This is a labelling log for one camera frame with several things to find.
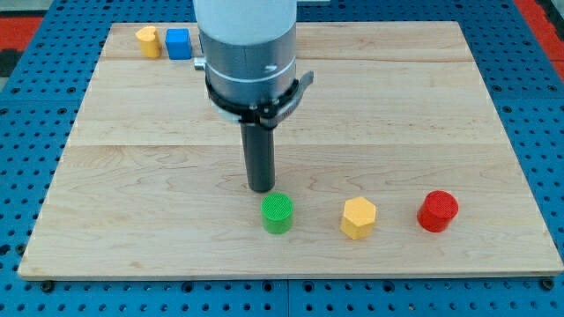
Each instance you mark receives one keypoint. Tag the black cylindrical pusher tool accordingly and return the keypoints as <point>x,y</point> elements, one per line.
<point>258,147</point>

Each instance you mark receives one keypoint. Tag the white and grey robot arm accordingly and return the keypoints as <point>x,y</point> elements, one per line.
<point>249,52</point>

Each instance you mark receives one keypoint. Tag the green cylinder block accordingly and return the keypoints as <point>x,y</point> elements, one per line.
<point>277,213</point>

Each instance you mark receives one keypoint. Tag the yellow hexagon block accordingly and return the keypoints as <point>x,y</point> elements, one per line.
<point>358,218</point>

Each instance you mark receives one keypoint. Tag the blue cube block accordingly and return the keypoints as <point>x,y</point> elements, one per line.
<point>178,44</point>

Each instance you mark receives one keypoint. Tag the wooden board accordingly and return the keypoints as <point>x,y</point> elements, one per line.
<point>152,186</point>

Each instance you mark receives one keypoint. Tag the yellow heart block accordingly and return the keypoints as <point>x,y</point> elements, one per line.
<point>149,41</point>

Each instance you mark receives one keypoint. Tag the red cylinder block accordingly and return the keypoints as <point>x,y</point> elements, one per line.
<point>438,209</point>

